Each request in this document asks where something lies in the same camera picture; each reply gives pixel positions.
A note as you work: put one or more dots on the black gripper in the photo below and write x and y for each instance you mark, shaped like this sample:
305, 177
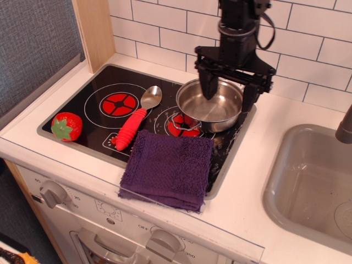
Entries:
236, 60

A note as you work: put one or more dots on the stainless steel pot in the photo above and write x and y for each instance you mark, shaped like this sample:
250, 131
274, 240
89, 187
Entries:
215, 115

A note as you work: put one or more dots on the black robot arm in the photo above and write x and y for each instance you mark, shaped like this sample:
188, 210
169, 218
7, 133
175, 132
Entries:
242, 16

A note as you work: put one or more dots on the purple folded towel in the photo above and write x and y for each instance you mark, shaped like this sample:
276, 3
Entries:
168, 170

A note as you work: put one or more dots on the grey faucet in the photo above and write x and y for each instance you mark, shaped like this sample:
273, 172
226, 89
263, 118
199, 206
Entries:
344, 131

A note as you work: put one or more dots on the grey sink basin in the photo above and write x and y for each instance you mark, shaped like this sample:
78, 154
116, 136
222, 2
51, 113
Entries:
309, 188

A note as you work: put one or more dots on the black toy stove top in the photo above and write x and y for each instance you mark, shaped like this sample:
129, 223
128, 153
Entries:
109, 98

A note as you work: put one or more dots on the red toy strawberry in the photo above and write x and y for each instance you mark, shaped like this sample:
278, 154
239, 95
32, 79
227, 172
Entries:
67, 126

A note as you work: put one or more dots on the grey oven temperature knob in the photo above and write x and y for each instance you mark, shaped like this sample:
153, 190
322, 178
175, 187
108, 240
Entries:
163, 244

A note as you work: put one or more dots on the grey left timer knob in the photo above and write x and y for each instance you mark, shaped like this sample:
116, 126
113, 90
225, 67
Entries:
52, 193

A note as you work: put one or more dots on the red-handled metal spoon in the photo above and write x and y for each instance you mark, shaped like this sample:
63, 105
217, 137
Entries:
151, 98

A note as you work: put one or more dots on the wooden side post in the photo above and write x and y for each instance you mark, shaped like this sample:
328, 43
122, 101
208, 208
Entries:
94, 24

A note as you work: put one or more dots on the grey oven door handle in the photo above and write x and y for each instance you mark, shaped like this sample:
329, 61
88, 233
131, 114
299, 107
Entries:
88, 239

